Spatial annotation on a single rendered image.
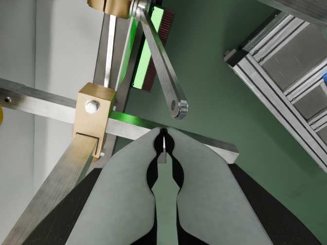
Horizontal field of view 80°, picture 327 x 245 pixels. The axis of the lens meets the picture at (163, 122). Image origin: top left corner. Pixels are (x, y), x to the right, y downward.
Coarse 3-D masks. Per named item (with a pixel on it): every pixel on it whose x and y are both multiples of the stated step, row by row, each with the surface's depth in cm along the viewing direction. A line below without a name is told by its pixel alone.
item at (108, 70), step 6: (114, 18) 36; (114, 24) 37; (114, 30) 37; (108, 42) 38; (108, 48) 39; (108, 54) 39; (108, 60) 40; (108, 66) 41; (108, 72) 41; (108, 78) 42; (108, 84) 42
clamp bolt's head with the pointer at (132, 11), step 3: (132, 0) 22; (135, 0) 22; (132, 3) 22; (135, 3) 22; (132, 6) 23; (135, 6) 23; (147, 6) 23; (132, 9) 23; (135, 9) 23; (147, 9) 23; (129, 12) 23; (132, 12) 23; (147, 12) 24; (129, 15) 23; (132, 15) 23
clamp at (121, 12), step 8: (88, 0) 22; (96, 0) 21; (104, 0) 21; (112, 0) 21; (120, 0) 21; (128, 0) 22; (96, 8) 22; (104, 8) 22; (112, 8) 21; (120, 8) 22; (128, 8) 23; (120, 16) 22; (128, 16) 24
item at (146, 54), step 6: (156, 12) 36; (162, 12) 36; (156, 18) 37; (156, 24) 37; (156, 30) 38; (144, 48) 39; (144, 54) 40; (150, 54) 40; (144, 60) 40; (138, 66) 41; (144, 66) 41; (138, 72) 42; (144, 72) 42; (138, 78) 42; (138, 84) 43
